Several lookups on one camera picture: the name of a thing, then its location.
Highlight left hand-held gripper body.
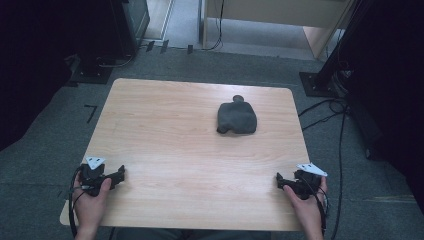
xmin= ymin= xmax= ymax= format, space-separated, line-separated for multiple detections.
xmin=78 ymin=156 xmax=116 ymax=198

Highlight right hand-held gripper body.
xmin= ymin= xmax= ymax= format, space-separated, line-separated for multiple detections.
xmin=292 ymin=162 xmax=329 ymax=201

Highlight black cloth with yellow lining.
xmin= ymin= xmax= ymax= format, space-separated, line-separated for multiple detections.
xmin=216 ymin=100 xmax=259 ymax=136

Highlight person's right hand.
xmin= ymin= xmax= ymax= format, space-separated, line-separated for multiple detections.
xmin=283 ymin=176 xmax=329 ymax=236

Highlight person's left hand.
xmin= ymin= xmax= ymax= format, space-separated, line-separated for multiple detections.
xmin=72 ymin=173 xmax=113 ymax=234

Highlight black corner floor tape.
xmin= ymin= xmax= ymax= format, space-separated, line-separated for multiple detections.
xmin=83 ymin=104 xmax=99 ymax=125

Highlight person's legs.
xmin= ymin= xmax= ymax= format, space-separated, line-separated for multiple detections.
xmin=111 ymin=227 xmax=272 ymax=240

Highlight dark curtain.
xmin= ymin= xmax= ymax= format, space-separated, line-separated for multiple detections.
xmin=343 ymin=0 xmax=424 ymax=216
xmin=0 ymin=0 xmax=116 ymax=153

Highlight dark cabinet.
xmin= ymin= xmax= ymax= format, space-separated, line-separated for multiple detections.
xmin=111 ymin=0 xmax=152 ymax=58

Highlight light wooden desk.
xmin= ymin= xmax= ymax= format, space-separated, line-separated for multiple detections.
xmin=199 ymin=0 xmax=355 ymax=60

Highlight right hand-held gripper cable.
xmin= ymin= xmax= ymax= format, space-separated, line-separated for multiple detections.
xmin=304 ymin=178 xmax=332 ymax=235

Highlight hand-held gripper cable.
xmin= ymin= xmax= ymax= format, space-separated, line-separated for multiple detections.
xmin=304 ymin=178 xmax=332 ymax=235
xmin=67 ymin=165 xmax=88 ymax=240

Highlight long black floor cable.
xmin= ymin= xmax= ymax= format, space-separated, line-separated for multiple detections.
xmin=329 ymin=112 xmax=348 ymax=240

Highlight left hand-held gripper cable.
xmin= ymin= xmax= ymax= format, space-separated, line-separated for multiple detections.
xmin=67 ymin=165 xmax=88 ymax=240

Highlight black floor cable loop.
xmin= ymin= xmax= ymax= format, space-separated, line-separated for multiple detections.
xmin=297 ymin=97 xmax=350 ymax=132

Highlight black stand base plate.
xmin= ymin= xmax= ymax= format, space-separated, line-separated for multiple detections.
xmin=69 ymin=54 xmax=115 ymax=85
xmin=298 ymin=71 xmax=345 ymax=99

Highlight black slanted stand post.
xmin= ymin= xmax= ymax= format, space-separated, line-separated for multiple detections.
xmin=315 ymin=0 xmax=369 ymax=88

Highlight hanging black cable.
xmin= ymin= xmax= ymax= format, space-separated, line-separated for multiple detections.
xmin=202 ymin=0 xmax=225 ymax=52

